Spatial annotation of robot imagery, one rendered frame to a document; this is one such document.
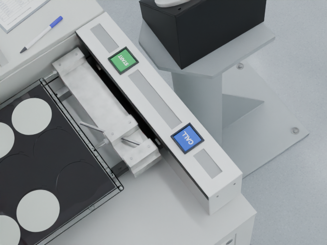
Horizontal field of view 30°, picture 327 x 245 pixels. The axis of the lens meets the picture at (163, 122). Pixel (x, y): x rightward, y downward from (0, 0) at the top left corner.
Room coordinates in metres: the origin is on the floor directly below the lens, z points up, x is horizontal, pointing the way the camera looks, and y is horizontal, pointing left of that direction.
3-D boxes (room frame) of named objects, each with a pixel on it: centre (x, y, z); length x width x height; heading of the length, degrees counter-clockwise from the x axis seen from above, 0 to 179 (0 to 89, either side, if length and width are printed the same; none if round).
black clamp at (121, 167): (0.53, 0.12, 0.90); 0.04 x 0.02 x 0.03; 115
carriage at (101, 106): (0.70, 0.14, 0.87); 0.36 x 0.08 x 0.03; 25
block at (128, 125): (0.63, 0.10, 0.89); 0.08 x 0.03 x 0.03; 115
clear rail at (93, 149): (0.65, 0.20, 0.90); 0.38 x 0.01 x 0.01; 25
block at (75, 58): (0.85, 0.21, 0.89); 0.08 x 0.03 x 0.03; 115
